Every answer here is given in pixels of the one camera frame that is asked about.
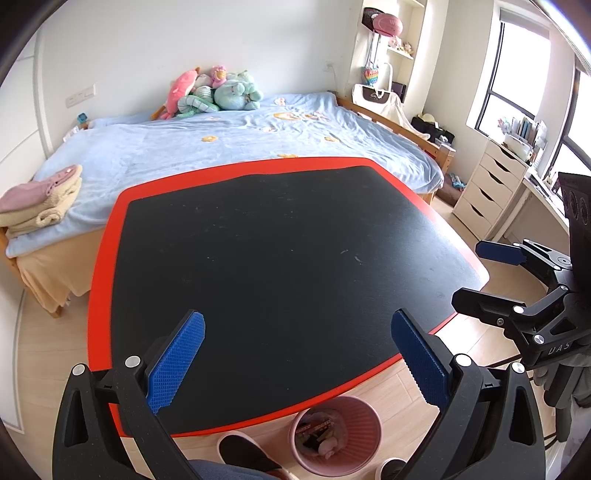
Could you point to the red table with black top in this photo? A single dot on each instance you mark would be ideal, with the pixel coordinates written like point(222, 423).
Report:
point(286, 258)

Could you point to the white wall shelf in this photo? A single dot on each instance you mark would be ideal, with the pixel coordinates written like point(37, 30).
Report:
point(401, 41)

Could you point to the folded pink blanket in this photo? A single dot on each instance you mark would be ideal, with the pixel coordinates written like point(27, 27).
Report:
point(30, 191)

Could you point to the white wall outlet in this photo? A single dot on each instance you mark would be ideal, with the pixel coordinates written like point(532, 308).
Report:
point(79, 95)

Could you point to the cream hat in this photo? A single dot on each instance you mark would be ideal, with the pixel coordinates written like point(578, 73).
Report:
point(427, 117)

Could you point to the red printed box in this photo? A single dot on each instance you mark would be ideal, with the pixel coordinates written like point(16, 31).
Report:
point(314, 428)

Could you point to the white desk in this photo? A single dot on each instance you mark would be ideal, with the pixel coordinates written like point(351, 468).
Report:
point(540, 203)

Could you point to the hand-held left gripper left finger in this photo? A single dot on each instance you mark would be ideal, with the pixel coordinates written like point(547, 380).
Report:
point(175, 364)

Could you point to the white tote bag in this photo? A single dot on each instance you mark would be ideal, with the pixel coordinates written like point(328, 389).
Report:
point(374, 99)

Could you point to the rainbow knitted bag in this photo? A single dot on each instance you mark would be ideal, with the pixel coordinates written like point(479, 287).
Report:
point(371, 74)

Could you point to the small blue object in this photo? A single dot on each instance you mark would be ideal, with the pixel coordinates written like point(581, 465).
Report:
point(82, 117)

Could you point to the bed with blue sheet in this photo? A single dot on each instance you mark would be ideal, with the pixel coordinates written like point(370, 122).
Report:
point(184, 143)

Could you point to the small pink yellow plush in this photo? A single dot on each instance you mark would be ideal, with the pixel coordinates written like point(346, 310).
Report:
point(217, 76)

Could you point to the green striped plush toy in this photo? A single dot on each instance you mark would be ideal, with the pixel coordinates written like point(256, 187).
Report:
point(198, 104)

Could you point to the person's left slipper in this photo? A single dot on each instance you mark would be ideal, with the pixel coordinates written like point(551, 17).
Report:
point(240, 450)

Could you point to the person's slipper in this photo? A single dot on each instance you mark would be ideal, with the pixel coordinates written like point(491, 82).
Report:
point(390, 470)
point(240, 450)

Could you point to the pink ribbed waste bin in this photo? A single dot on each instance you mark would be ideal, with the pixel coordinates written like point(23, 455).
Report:
point(364, 438)

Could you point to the window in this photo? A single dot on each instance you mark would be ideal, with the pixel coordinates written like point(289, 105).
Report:
point(517, 69)

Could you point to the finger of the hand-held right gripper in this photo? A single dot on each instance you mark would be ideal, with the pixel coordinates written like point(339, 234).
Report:
point(498, 252)
point(485, 304)

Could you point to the folded towels on bed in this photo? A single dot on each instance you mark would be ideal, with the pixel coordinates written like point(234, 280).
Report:
point(46, 207)

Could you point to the pink plush toy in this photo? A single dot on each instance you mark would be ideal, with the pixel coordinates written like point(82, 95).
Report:
point(178, 90)

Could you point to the person's right hand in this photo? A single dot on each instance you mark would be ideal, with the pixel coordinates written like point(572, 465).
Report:
point(561, 383)

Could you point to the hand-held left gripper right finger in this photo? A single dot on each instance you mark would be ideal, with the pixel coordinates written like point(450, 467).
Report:
point(422, 364)

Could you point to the black bag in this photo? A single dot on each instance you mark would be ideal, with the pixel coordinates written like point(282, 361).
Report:
point(434, 129)

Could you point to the white drawer unit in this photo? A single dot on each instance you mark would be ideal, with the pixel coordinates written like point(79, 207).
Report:
point(489, 189)

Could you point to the person's left leg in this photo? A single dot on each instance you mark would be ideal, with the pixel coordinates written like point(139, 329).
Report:
point(231, 470)

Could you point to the teal plush toy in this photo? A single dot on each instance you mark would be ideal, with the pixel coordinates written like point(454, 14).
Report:
point(235, 92)

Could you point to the person's right slipper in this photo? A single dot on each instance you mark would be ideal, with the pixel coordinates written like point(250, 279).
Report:
point(390, 470)

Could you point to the books and storage box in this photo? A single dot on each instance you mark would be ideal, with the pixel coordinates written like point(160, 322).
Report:
point(521, 136)

